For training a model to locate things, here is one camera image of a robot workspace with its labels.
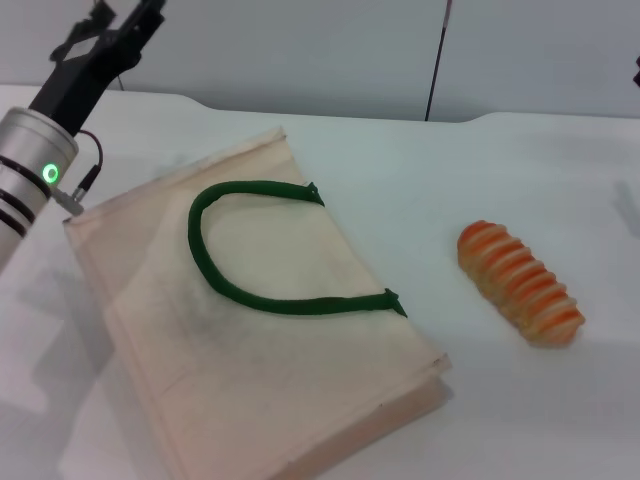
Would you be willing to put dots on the thin black pole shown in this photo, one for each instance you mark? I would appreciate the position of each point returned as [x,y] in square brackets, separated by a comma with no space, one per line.
[437,65]

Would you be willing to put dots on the orange striped bread loaf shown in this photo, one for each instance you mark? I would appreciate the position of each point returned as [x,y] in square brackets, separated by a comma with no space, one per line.
[520,285]

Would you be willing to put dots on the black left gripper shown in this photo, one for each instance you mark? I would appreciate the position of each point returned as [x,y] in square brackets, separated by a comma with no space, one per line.
[85,80]

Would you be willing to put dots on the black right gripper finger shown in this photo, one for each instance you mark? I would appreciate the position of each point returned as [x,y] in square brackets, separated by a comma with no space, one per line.
[637,70]

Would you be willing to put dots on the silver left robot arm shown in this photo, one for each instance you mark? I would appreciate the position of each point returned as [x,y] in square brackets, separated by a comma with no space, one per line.
[30,160]

